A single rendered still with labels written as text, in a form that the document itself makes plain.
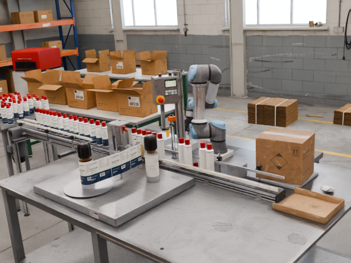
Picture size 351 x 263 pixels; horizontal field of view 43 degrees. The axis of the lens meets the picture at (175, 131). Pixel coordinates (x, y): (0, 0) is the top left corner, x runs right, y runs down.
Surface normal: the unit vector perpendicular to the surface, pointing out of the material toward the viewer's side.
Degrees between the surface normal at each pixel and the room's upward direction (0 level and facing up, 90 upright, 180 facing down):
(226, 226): 0
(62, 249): 0
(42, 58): 90
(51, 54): 90
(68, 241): 2
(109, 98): 90
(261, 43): 90
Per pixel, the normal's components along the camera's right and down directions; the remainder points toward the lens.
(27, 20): 0.79, 0.15
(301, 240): -0.06, -0.96
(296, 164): -0.55, 0.27
